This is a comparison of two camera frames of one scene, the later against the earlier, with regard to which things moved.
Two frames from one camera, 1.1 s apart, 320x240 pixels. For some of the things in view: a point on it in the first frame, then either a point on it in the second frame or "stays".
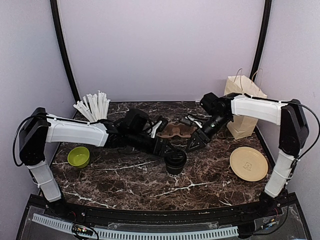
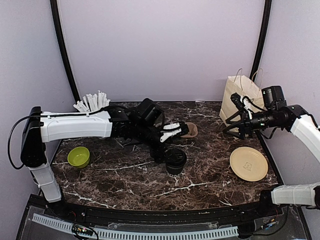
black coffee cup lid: [175, 159] stays
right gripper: [200, 137] -> [248, 129]
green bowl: [79, 157] stays
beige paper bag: [242, 126] stays
